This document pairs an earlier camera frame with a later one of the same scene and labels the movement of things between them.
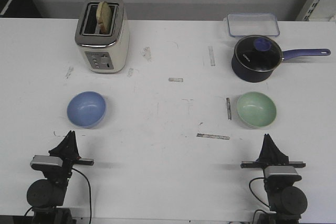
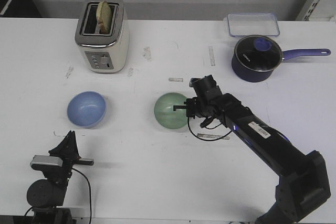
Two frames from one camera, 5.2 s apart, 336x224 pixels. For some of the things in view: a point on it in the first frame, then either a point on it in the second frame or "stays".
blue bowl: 86,109 stays
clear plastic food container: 241,24 stays
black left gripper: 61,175 stays
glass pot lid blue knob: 258,53 stays
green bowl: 256,110 -> 165,114
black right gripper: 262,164 -> 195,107
